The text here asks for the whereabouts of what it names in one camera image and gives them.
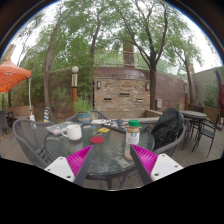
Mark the yellow card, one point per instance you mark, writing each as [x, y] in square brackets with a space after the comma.
[104, 130]

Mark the green plant in blue pot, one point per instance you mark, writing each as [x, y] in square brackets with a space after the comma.
[83, 111]

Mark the black backpack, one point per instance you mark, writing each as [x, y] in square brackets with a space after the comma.
[168, 126]

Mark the dark-trunked tree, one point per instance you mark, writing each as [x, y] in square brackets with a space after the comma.
[153, 86]

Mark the round dark patio table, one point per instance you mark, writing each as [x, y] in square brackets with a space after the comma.
[195, 115]

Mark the small tape roll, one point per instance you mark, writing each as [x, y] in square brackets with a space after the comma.
[94, 133]

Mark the green-capped brown drink bottle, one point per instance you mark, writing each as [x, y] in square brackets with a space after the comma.
[132, 138]

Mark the globe-topped lamp post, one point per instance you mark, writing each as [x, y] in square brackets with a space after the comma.
[74, 90]

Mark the grey wall box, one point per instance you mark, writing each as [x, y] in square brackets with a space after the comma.
[159, 103]

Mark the white sticker sheet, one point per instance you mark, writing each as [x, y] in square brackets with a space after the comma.
[98, 121]

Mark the black laptop with stickers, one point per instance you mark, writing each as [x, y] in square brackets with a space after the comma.
[116, 125]

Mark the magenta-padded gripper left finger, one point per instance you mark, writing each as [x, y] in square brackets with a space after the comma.
[63, 168]

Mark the black wall lamp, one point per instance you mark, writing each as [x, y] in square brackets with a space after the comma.
[98, 85]
[147, 86]

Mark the black metal chair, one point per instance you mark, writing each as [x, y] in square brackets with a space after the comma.
[208, 133]

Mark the flat round red coaster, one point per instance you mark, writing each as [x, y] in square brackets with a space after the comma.
[97, 140]

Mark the folded red umbrella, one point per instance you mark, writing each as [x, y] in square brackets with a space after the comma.
[220, 93]

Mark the grey laptop with stickers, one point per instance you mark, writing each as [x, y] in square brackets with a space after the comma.
[58, 128]

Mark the white ceramic mug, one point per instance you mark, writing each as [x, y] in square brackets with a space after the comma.
[74, 132]

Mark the orange patio umbrella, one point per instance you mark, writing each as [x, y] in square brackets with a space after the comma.
[11, 76]

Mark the yellow and blue striped post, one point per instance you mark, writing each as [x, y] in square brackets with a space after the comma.
[46, 115]

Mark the colourful sticker strip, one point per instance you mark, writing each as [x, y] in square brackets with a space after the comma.
[87, 126]

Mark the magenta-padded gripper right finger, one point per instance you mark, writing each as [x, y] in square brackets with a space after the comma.
[163, 166]

